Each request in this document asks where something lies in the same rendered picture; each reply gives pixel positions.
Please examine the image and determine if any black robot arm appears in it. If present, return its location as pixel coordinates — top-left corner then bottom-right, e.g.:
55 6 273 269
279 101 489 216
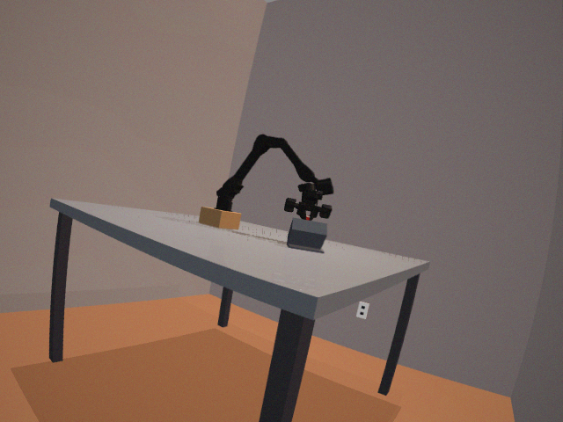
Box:
214 135 333 212

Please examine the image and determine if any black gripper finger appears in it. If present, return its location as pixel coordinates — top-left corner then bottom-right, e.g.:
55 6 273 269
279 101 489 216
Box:
296 204 306 220
309 207 319 221

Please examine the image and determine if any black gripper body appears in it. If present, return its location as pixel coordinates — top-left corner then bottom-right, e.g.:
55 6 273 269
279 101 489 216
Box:
284 191 332 219

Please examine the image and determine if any grey angled panel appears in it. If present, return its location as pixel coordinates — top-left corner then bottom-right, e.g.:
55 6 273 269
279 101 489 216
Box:
287 217 327 253

